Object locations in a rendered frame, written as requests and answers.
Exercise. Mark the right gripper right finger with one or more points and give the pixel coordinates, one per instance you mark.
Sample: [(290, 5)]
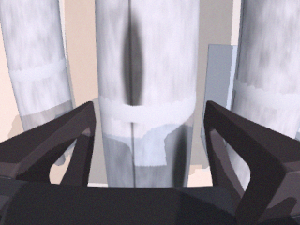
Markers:
[(273, 158)]

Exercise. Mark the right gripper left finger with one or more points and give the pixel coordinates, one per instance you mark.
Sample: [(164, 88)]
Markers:
[(30, 155)]

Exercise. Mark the grey metal brackets with holes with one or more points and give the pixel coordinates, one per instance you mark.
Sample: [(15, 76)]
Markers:
[(297, 137)]

